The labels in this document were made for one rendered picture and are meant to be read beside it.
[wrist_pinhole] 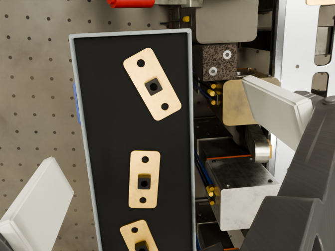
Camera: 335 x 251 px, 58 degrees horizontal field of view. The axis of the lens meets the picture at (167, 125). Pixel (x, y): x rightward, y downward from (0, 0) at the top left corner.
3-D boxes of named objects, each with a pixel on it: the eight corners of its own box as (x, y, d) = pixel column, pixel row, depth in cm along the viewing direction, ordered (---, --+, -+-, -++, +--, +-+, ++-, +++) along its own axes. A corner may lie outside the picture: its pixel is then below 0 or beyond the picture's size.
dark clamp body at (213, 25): (202, 37, 81) (256, 43, 44) (158, 39, 80) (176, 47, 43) (202, 7, 78) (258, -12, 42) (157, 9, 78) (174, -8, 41)
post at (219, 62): (190, 56, 82) (237, 79, 43) (172, 57, 81) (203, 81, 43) (190, 37, 80) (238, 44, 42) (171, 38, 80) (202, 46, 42)
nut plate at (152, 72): (182, 106, 38) (184, 109, 37) (155, 121, 38) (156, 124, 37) (150, 46, 35) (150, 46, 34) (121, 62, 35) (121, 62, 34)
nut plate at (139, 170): (156, 206, 42) (156, 211, 41) (128, 206, 41) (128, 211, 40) (160, 150, 39) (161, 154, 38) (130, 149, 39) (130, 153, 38)
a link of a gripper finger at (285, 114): (294, 104, 12) (311, 97, 12) (240, 78, 19) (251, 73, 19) (310, 165, 13) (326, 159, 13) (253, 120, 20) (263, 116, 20)
